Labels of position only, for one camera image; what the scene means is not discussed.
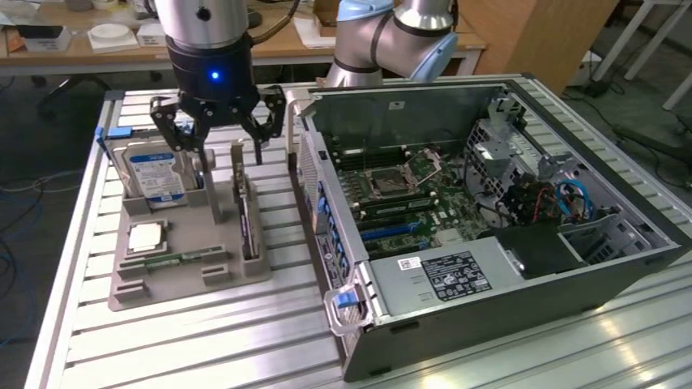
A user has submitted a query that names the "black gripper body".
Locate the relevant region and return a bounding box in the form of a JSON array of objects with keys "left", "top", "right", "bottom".
[{"left": 164, "top": 34, "right": 261, "bottom": 128}]

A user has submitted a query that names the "black gpu with metal bracket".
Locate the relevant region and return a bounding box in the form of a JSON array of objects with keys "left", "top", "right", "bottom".
[{"left": 229, "top": 139, "right": 260, "bottom": 261}]

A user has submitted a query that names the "blue expansion slot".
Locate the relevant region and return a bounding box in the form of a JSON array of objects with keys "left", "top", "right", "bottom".
[{"left": 358, "top": 221, "right": 424, "bottom": 242}]

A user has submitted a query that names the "hard disk with blue caddy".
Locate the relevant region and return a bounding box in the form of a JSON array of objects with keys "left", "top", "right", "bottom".
[{"left": 94, "top": 120, "right": 205, "bottom": 211}]

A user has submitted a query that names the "small white labelled box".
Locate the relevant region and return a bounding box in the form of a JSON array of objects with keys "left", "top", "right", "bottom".
[{"left": 134, "top": 22, "right": 169, "bottom": 48}]

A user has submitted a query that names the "white paper stack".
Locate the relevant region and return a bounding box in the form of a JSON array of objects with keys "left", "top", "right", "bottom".
[{"left": 293, "top": 16, "right": 340, "bottom": 49}]

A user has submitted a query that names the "white round container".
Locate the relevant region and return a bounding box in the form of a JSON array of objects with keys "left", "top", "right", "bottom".
[{"left": 86, "top": 23, "right": 141, "bottom": 53}]

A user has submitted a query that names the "black chair base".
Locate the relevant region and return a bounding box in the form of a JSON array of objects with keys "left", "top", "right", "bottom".
[{"left": 32, "top": 71, "right": 162, "bottom": 119}]

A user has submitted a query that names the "wooden desk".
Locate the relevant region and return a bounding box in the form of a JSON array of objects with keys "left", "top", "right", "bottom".
[{"left": 0, "top": 0, "right": 488, "bottom": 78}]

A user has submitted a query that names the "brown cardboard box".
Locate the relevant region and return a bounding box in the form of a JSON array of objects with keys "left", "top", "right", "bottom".
[{"left": 312, "top": 0, "right": 342, "bottom": 28}]

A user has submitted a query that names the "silver CPU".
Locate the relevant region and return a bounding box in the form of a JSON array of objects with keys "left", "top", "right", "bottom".
[{"left": 128, "top": 224, "right": 165, "bottom": 250}]

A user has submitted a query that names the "CPU socket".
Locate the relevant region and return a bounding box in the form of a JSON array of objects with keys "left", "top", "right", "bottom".
[{"left": 366, "top": 168, "right": 418, "bottom": 200}]

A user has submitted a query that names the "metal socket cover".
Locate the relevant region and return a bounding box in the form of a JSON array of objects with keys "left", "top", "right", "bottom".
[{"left": 404, "top": 147, "right": 448, "bottom": 180}]

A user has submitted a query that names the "green RAM stick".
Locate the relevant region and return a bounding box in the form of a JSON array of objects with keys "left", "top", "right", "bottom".
[{"left": 118, "top": 246, "right": 224, "bottom": 269}]

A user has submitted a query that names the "dark installed RAM stick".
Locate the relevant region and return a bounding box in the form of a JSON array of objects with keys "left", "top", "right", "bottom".
[{"left": 357, "top": 192, "right": 440, "bottom": 218}]

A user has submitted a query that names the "white box with black lid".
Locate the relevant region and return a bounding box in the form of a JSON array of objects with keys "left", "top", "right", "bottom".
[{"left": 14, "top": 24, "right": 72, "bottom": 53}]

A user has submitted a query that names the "grey parts rack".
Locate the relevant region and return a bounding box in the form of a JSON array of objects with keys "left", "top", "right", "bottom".
[{"left": 106, "top": 147, "right": 274, "bottom": 312}]

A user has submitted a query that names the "green motherboard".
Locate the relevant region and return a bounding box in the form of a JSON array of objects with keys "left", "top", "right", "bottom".
[{"left": 322, "top": 135, "right": 498, "bottom": 260}]

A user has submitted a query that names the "silver metal drive cage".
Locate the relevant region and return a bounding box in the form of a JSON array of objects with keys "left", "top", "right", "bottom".
[{"left": 462, "top": 117, "right": 545, "bottom": 186}]

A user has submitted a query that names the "grey power supply unit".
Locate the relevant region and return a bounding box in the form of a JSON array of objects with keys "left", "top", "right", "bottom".
[{"left": 357, "top": 237, "right": 529, "bottom": 318}]

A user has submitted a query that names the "wooden cabinet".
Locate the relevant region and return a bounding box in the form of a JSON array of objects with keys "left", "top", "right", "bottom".
[{"left": 474, "top": 0, "right": 620, "bottom": 94}]

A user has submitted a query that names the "black open PC case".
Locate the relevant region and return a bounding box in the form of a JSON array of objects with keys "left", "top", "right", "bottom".
[{"left": 284, "top": 79, "right": 692, "bottom": 384}]

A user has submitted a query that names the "silver disk bay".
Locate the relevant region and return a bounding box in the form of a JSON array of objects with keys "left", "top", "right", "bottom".
[{"left": 556, "top": 211, "right": 656, "bottom": 267}]

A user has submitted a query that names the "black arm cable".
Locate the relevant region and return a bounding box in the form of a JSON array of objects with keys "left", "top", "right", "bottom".
[{"left": 252, "top": 0, "right": 301, "bottom": 44}]

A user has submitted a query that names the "blue floor cable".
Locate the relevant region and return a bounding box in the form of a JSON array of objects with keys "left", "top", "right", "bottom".
[{"left": 0, "top": 190, "right": 50, "bottom": 349}]

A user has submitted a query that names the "red wire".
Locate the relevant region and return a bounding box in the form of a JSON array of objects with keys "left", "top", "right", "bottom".
[{"left": 532, "top": 184, "right": 557, "bottom": 224}]

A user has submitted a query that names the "blue wire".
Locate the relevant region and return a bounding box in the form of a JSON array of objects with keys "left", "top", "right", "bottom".
[{"left": 556, "top": 180, "right": 597, "bottom": 222}]

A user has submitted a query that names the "white table frame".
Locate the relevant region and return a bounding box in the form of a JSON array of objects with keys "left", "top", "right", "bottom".
[{"left": 592, "top": 0, "right": 692, "bottom": 110}]

